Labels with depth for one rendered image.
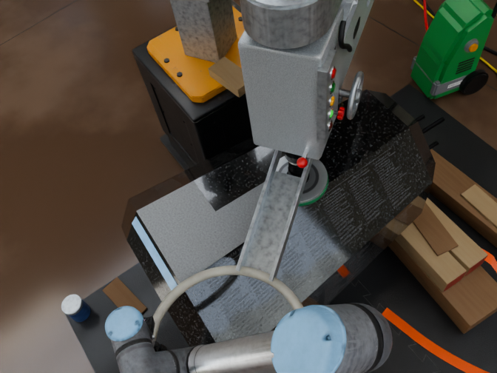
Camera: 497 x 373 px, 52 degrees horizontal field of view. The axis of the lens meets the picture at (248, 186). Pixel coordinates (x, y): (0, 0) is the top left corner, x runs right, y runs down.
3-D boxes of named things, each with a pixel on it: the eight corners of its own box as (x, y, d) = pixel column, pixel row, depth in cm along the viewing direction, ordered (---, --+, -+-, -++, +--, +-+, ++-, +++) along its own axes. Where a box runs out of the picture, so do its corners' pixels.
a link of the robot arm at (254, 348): (411, 294, 92) (193, 342, 138) (371, 297, 84) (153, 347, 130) (428, 361, 89) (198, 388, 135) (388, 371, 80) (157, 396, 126)
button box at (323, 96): (324, 121, 149) (326, 47, 126) (333, 123, 149) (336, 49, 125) (316, 142, 146) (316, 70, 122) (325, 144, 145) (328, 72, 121)
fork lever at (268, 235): (291, 81, 181) (289, 74, 176) (345, 92, 176) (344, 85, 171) (228, 269, 166) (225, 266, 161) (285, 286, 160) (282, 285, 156)
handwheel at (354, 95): (334, 89, 170) (336, 55, 157) (364, 95, 167) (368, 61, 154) (321, 123, 163) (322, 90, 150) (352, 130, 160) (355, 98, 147)
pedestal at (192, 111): (160, 139, 318) (122, 49, 256) (245, 87, 333) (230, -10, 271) (217, 211, 285) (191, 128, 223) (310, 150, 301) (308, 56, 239)
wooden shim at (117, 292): (103, 291, 265) (101, 290, 264) (117, 277, 268) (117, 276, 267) (132, 323, 254) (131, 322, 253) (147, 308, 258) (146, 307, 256)
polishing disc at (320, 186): (262, 197, 184) (261, 195, 183) (277, 150, 194) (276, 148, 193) (320, 209, 179) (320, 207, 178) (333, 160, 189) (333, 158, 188)
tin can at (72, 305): (92, 319, 258) (82, 310, 247) (72, 324, 257) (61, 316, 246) (89, 300, 263) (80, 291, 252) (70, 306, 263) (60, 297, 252)
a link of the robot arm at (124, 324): (108, 348, 119) (97, 311, 124) (122, 365, 129) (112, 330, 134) (146, 331, 120) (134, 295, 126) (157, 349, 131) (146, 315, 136)
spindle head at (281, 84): (289, 71, 180) (282, -45, 143) (350, 83, 174) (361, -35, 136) (253, 150, 163) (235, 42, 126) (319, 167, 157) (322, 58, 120)
